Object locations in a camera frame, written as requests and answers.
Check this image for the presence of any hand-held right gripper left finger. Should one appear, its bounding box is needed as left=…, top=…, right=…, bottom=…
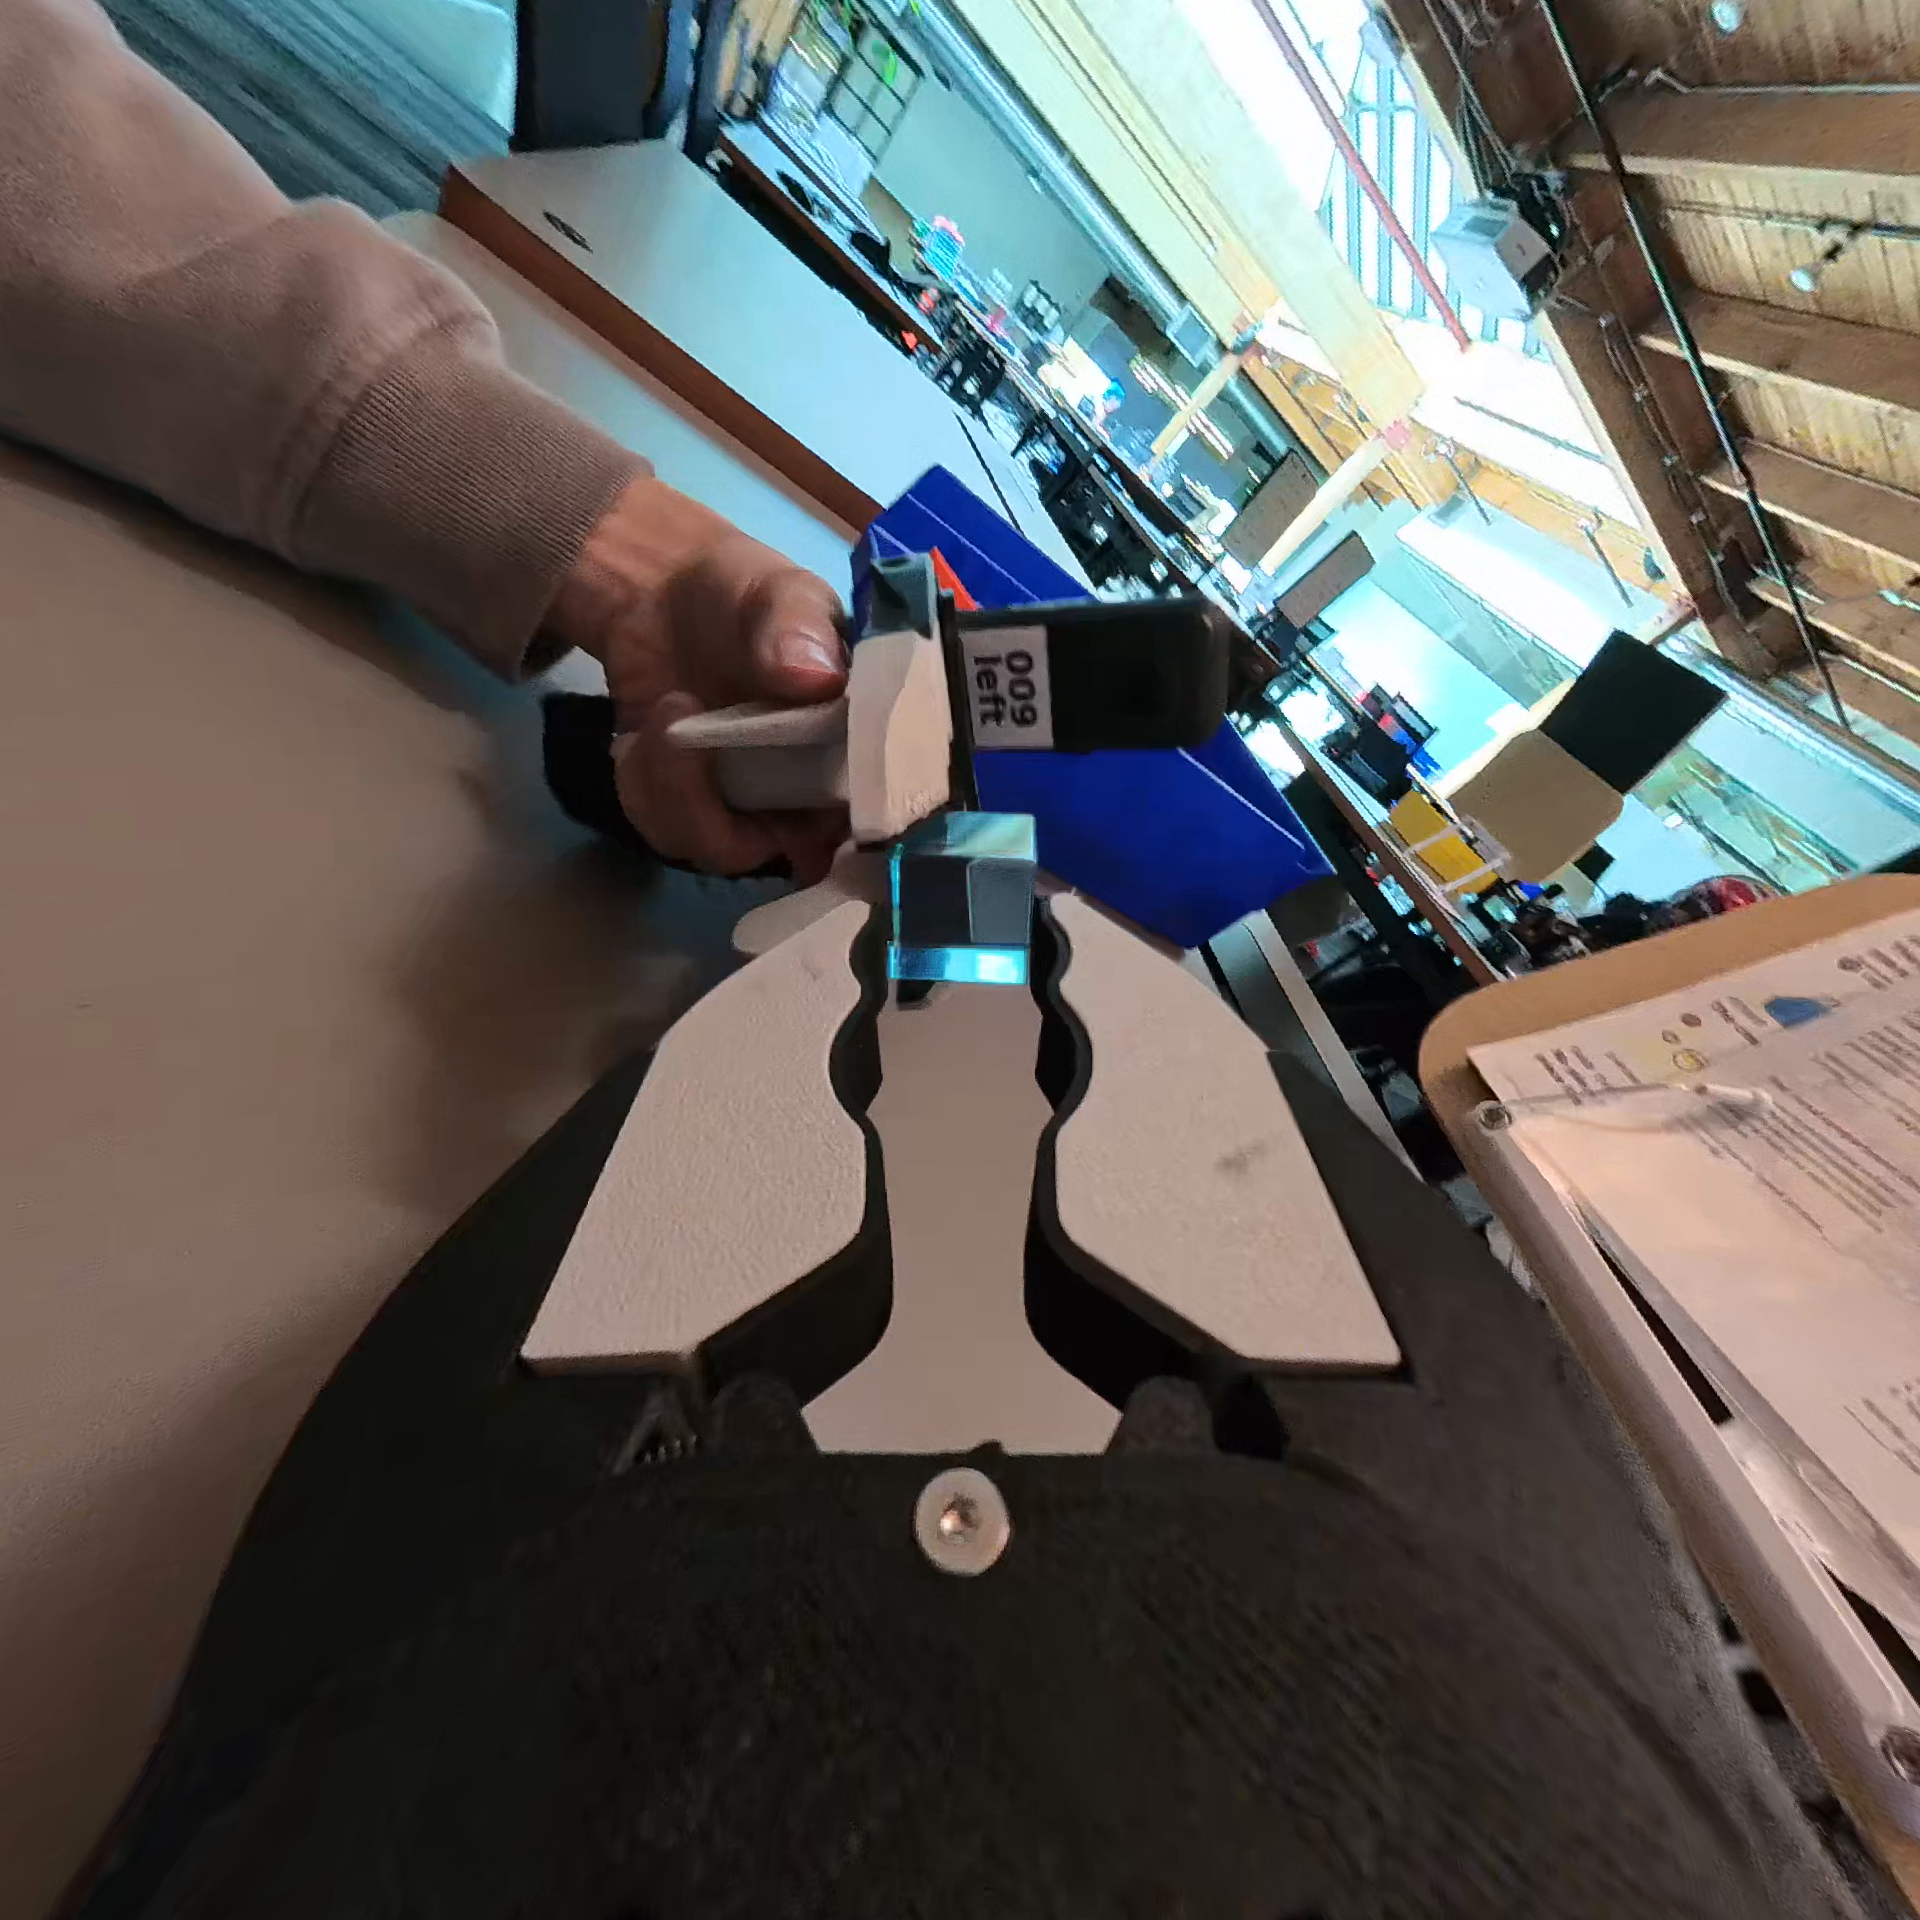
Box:
left=517, top=896, right=898, bottom=1396

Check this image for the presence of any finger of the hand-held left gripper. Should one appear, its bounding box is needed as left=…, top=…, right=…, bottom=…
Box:
left=731, top=880, right=876, bottom=964
left=848, top=630, right=960, bottom=840

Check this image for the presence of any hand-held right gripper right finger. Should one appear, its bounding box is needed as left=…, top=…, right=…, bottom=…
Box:
left=1024, top=887, right=1408, bottom=1404

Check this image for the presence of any blue storage bin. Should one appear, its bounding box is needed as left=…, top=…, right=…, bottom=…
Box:
left=848, top=464, right=1338, bottom=950

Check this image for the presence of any clear glass cube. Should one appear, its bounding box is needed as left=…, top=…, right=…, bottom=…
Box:
left=884, top=814, right=1040, bottom=1010

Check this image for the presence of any person's left forearm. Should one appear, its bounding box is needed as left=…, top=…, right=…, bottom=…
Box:
left=0, top=0, right=656, bottom=680

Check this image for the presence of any grey desk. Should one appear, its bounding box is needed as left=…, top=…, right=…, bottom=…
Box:
left=0, top=434, right=1442, bottom=1920

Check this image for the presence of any person's left hand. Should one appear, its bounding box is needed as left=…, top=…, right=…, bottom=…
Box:
left=544, top=481, right=858, bottom=884

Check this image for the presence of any upright display board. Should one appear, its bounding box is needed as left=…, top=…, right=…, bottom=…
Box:
left=1227, top=449, right=1322, bottom=557
left=1272, top=532, right=1378, bottom=632

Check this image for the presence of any yellow bin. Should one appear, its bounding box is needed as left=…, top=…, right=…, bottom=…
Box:
left=1387, top=791, right=1504, bottom=888

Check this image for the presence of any wooden document stand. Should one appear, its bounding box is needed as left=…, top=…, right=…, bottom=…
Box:
left=1418, top=872, right=1920, bottom=1848

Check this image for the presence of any cream rounded board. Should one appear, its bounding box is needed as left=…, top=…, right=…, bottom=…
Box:
left=1451, top=735, right=1625, bottom=888

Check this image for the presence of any black panel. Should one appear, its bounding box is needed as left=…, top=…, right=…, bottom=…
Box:
left=1544, top=630, right=1731, bottom=793

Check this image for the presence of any ceiling projector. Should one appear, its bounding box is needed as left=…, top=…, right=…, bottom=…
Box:
left=1431, top=191, right=1573, bottom=325

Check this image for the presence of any printed sheet blue banner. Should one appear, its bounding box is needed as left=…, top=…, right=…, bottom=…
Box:
left=1516, top=959, right=1920, bottom=1622

